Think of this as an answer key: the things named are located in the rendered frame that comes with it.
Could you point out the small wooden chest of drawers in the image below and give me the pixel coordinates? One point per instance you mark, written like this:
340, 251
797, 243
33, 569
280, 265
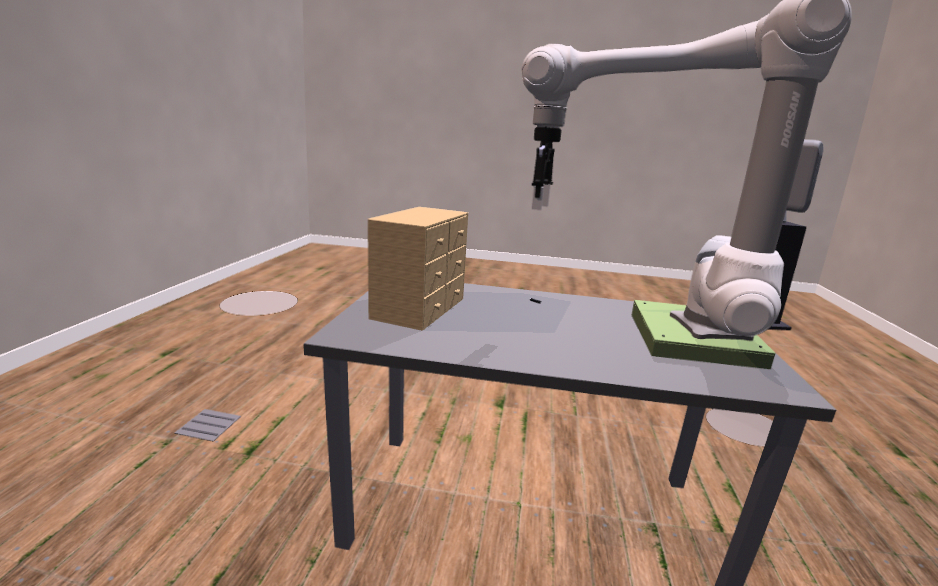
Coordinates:
396, 265

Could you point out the brown wooden drawer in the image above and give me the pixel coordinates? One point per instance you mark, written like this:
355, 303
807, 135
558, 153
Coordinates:
454, 291
456, 260
434, 245
435, 273
434, 305
457, 232

